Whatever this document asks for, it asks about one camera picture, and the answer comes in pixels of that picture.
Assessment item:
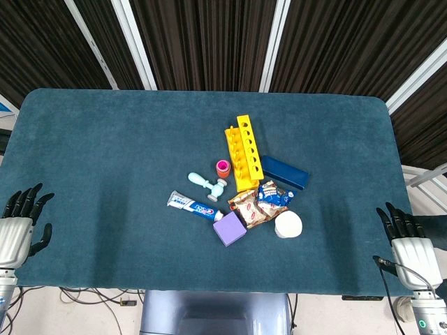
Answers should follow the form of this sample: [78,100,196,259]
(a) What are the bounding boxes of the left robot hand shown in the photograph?
[0,182,55,270]

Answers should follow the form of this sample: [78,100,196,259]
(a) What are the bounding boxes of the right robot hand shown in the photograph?
[375,201,443,291]

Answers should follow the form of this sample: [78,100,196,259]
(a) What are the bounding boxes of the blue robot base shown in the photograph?
[138,289,293,335]

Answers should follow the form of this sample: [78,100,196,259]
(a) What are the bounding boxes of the white round container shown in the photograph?
[273,211,304,239]

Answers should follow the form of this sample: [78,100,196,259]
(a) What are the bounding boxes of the pink and orange small cup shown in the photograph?
[215,160,231,179]

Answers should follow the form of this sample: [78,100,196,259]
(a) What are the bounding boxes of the teal table cloth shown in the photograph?
[0,87,417,297]

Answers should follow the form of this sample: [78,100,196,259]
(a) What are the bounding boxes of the blue snack packet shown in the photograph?
[256,179,298,212]

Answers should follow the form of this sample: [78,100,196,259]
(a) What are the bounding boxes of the dark blue rectangular box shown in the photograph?
[261,155,311,191]

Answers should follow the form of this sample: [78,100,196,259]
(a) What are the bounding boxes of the red and white snack packet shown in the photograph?
[228,190,289,230]

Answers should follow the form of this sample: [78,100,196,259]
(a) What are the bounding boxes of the toothpaste tube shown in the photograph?
[166,190,225,223]

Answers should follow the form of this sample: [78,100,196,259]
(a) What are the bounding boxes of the purple foam cube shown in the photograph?
[212,211,248,248]

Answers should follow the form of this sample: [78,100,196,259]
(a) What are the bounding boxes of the yellow test tube rack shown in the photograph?
[223,115,264,193]

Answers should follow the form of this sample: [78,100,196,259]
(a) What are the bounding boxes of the light blue toy hammer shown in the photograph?
[187,172,228,202]

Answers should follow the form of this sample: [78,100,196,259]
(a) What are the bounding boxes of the black cable on right hand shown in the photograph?
[372,255,437,335]

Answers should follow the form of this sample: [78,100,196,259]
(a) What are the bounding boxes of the white metal frame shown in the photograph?
[401,163,447,214]

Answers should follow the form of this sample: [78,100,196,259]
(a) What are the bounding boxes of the floor cables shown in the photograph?
[0,285,145,335]

